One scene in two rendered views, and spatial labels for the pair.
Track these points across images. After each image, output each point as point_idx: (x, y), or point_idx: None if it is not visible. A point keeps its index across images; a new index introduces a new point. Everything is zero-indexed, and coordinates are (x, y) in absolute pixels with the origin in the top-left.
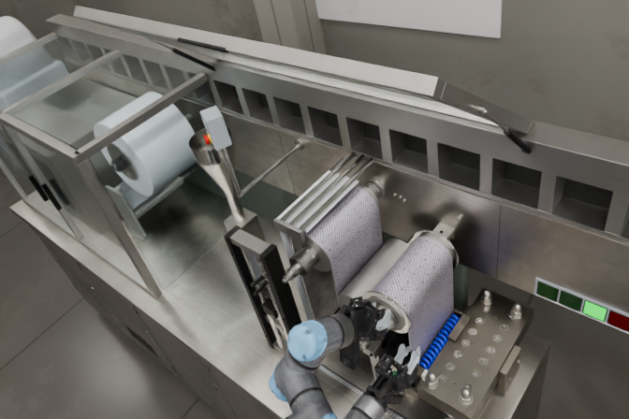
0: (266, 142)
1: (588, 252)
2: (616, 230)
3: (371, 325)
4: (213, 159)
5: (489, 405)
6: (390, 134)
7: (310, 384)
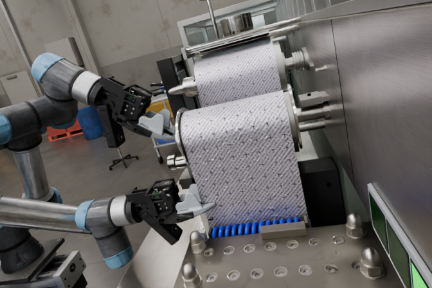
0: (292, 41)
1: (396, 85)
2: None
3: (117, 103)
4: (225, 28)
5: None
6: None
7: (32, 101)
